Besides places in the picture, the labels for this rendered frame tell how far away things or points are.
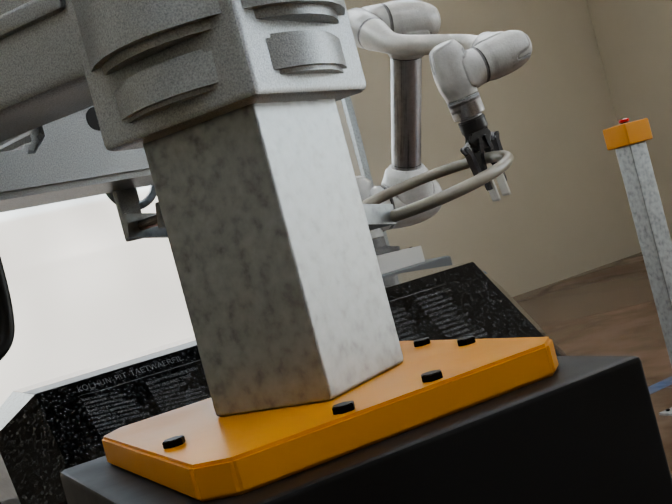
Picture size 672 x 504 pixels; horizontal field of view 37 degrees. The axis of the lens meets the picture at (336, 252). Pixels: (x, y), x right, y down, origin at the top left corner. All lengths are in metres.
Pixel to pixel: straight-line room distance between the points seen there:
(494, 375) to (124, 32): 0.60
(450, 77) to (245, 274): 1.53
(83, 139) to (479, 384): 0.94
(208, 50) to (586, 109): 8.84
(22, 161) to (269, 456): 0.87
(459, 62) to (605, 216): 7.26
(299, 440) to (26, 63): 0.68
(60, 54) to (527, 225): 7.94
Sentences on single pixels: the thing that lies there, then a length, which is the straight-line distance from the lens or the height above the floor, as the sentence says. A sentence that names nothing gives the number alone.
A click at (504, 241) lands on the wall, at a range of 8.96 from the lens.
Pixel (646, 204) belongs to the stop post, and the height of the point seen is 0.78.
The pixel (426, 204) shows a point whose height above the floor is 0.98.
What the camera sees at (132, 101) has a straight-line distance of 1.27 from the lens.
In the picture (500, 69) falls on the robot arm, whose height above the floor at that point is 1.28.
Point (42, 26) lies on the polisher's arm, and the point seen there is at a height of 1.34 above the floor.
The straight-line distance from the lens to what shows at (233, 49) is 1.19.
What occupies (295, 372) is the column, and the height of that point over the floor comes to 0.82.
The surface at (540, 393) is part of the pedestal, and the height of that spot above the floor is 0.74.
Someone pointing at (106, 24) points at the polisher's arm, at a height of 1.29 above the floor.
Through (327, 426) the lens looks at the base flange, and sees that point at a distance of 1.09.
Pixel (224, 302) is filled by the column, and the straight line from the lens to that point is 1.28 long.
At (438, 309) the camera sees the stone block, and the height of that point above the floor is 0.76.
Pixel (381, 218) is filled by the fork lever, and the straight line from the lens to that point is 2.38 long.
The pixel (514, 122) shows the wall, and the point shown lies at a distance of 9.28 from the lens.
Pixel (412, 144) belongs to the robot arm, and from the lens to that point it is 3.34.
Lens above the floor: 0.98
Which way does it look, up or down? 1 degrees down
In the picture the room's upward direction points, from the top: 15 degrees counter-clockwise
